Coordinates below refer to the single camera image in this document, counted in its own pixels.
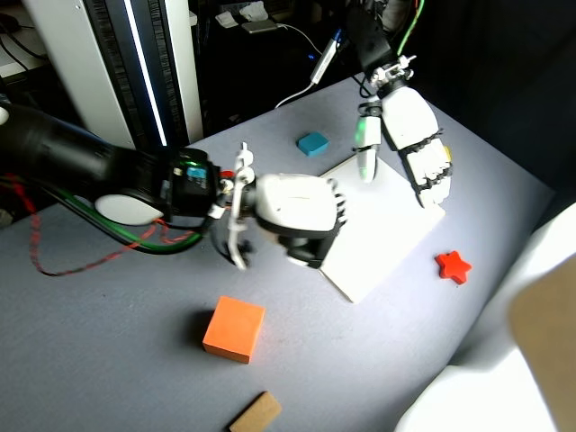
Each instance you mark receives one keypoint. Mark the grey table cloth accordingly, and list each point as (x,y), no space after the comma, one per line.
(135,351)

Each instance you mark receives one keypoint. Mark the tan blurred panel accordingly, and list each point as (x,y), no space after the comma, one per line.
(549,333)

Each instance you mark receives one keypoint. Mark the orange cube block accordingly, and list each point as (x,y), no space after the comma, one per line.
(234,328)

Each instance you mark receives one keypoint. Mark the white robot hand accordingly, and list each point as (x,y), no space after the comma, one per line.
(297,202)
(409,117)

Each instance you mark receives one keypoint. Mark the yellow square block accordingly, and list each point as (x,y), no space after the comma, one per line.
(447,154)

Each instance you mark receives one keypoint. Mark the white column with black strips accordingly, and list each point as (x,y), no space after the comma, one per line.
(81,67)

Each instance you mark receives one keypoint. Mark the red star block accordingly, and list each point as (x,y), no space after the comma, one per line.
(452,266)

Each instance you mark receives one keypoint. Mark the blue square block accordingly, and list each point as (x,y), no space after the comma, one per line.
(312,143)

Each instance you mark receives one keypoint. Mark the white adapter with blue tip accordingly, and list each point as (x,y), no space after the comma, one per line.
(326,58)

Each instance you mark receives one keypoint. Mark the white desk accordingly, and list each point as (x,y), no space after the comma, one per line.
(13,63)

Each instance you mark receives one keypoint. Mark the brown cork block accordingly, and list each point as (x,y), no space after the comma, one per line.
(255,413)

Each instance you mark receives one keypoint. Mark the large white rounded cover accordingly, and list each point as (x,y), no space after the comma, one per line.
(477,387)

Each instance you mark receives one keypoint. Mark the flat silver device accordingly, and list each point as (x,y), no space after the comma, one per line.
(260,26)

